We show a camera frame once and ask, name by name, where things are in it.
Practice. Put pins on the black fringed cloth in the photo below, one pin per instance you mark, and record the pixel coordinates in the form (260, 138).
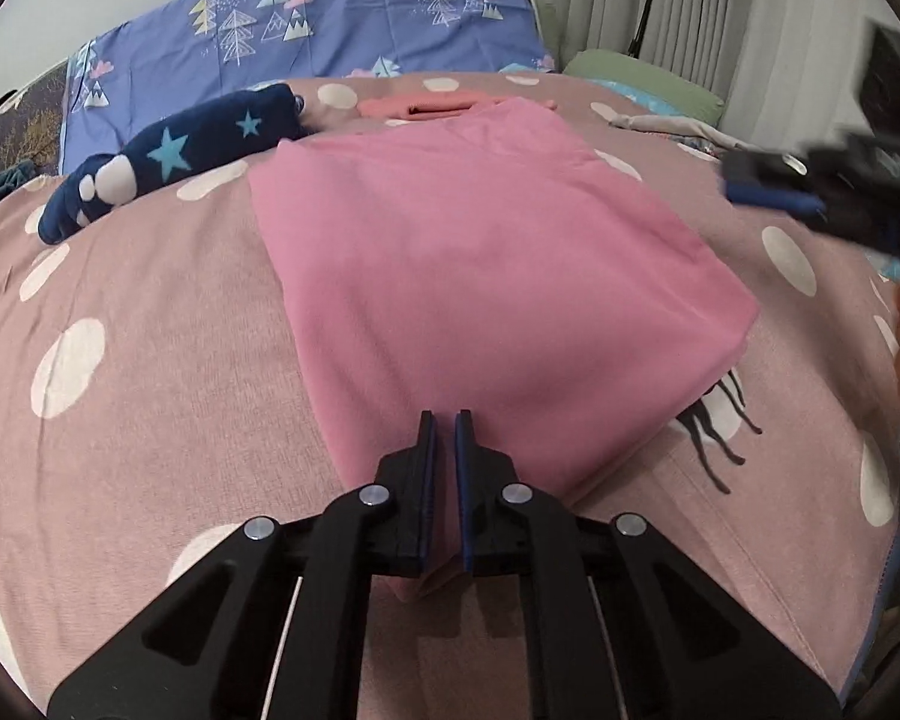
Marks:
(720, 431)

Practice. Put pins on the pink polka-dot bed sheet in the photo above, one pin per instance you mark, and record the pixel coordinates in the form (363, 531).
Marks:
(142, 405)

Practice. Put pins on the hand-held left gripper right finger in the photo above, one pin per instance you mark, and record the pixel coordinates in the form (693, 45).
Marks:
(465, 480)

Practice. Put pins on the light blue cloth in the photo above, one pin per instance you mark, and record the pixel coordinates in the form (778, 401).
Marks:
(649, 99)

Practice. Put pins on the white curtain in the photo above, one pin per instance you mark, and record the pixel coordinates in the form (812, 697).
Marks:
(720, 22)

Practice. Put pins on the beige garment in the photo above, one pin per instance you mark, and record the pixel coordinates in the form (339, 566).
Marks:
(667, 126)

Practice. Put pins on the salmon folded garment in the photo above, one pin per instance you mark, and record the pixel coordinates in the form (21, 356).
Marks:
(420, 103)

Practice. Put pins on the dark patterned headboard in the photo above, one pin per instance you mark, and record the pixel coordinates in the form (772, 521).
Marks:
(26, 120)

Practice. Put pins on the blue tree-print pillow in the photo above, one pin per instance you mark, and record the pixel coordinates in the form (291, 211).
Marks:
(307, 22)

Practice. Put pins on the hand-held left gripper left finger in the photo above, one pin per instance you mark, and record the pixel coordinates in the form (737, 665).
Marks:
(426, 480)

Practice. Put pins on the green pillow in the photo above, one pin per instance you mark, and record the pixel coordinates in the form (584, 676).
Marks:
(645, 79)

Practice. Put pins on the pink cloth garment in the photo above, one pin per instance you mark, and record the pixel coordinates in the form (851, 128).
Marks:
(480, 262)

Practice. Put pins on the navy star plush toy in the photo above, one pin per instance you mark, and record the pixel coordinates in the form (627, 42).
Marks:
(172, 154)

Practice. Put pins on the dark teal cloth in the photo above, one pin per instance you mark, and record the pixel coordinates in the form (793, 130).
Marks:
(0, 189)

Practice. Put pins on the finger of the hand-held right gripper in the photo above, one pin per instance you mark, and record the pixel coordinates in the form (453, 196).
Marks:
(772, 191)

